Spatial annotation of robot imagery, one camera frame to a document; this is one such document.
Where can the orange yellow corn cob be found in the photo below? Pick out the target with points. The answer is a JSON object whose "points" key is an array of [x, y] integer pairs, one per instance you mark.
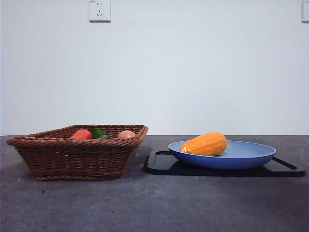
{"points": [[205, 145]]}

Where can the blue round plate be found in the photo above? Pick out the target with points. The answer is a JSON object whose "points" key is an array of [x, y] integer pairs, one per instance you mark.
{"points": [[224, 162]]}

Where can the brown wicker basket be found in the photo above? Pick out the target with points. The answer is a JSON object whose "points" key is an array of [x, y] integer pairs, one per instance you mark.
{"points": [[72, 159]]}

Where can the brown egg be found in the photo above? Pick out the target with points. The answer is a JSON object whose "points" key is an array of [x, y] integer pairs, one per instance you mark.
{"points": [[126, 134]]}

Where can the black rectangular tray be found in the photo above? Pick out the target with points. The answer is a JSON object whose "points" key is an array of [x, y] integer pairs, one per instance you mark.
{"points": [[159, 166]]}

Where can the green pepper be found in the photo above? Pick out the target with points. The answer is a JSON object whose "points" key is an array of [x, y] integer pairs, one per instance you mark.
{"points": [[97, 133]]}

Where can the red orange tomato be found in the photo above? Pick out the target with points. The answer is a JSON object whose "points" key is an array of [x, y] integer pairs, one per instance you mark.
{"points": [[82, 134]]}

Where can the white wall socket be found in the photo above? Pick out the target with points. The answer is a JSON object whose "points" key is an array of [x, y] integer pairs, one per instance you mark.
{"points": [[100, 10]]}

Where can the white wall switch plate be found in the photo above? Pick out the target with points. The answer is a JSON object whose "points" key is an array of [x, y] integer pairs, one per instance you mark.
{"points": [[305, 10]]}

